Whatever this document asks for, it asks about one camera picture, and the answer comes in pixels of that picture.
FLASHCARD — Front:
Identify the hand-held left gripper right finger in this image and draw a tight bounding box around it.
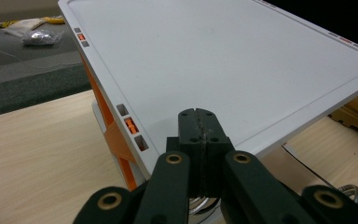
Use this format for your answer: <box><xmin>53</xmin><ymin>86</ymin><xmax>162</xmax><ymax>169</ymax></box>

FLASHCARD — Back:
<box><xmin>195</xmin><ymin>107</ymin><xmax>235</xmax><ymax>198</ymax></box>

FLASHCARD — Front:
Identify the clear plastic bag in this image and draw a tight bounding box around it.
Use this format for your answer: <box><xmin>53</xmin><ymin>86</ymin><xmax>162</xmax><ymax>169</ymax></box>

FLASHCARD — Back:
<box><xmin>21</xmin><ymin>29</ymin><xmax>64</xmax><ymax>47</ymax></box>

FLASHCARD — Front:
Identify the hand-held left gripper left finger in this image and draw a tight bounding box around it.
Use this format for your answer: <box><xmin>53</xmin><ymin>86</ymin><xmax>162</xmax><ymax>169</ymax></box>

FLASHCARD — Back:
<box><xmin>166</xmin><ymin>107</ymin><xmax>206</xmax><ymax>198</ymax></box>

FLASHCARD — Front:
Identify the black sandal with glitter strap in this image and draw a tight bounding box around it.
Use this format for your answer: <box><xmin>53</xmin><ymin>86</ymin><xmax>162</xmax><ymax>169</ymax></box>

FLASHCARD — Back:
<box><xmin>187</xmin><ymin>144</ymin><xmax>358</xmax><ymax>224</ymax></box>

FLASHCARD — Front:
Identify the white two-tier shoe rack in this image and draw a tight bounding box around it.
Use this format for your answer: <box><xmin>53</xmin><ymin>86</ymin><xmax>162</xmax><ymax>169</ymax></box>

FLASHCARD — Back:
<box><xmin>57</xmin><ymin>0</ymin><xmax>358</xmax><ymax>192</ymax></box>

